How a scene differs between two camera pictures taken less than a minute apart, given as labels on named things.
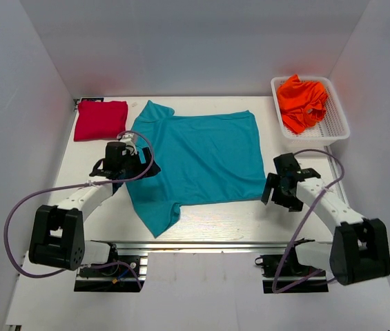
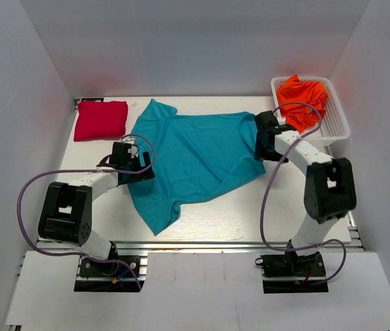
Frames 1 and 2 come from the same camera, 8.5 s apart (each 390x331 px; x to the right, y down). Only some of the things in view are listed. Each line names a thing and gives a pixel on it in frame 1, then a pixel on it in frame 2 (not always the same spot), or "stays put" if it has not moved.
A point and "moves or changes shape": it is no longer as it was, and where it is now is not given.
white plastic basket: (331, 127) stays put
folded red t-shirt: (100, 120) stays put
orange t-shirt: (301, 104) stays put
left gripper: (141, 166) stays put
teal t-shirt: (201, 158) moves or changes shape
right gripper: (293, 203) to (261, 154)
